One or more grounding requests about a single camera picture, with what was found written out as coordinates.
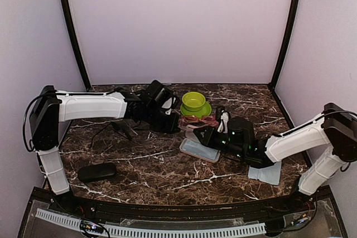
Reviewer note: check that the green bowl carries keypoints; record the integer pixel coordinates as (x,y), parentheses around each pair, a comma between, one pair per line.
(193,101)

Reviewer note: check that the black frame post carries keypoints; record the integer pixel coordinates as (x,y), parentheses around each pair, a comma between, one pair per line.
(285,42)
(75,43)

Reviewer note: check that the left black frame post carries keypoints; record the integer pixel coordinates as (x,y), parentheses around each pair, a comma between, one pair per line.
(75,43)

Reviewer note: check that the right black frame post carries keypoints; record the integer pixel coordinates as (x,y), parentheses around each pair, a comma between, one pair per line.
(285,42)

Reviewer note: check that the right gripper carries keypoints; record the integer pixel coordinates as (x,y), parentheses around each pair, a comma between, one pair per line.
(207,140)

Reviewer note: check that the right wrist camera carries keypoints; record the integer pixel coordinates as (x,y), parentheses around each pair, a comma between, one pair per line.
(222,116)

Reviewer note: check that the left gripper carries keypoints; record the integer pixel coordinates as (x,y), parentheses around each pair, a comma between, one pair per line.
(172,127)

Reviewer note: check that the black sunglasses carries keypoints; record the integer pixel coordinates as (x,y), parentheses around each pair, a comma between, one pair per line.
(119,129)

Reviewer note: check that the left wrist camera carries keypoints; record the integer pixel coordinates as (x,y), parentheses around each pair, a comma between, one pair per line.
(170,104)

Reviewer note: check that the blue cleaning cloth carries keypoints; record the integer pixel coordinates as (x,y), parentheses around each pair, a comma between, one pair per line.
(197,150)
(269,175)

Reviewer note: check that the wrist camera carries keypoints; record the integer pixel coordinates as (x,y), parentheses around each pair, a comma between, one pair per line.
(170,104)
(222,116)

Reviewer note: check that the white slotted cable duct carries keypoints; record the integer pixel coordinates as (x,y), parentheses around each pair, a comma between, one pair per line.
(139,228)

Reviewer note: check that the black front rail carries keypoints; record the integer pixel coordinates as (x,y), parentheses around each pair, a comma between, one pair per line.
(272,209)

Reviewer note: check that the pink glasses case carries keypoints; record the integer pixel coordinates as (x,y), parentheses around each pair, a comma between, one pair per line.
(191,146)

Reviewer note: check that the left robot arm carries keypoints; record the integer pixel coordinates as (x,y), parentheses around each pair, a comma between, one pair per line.
(153,105)

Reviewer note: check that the black glasses case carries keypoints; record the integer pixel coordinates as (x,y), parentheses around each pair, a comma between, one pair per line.
(97,172)

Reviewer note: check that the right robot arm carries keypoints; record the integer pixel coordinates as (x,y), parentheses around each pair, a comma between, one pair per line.
(334,127)

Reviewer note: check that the green plate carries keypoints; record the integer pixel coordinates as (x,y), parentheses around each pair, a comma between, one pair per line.
(204,111)

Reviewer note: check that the pink sunglasses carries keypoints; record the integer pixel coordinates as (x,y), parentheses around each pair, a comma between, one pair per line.
(190,122)

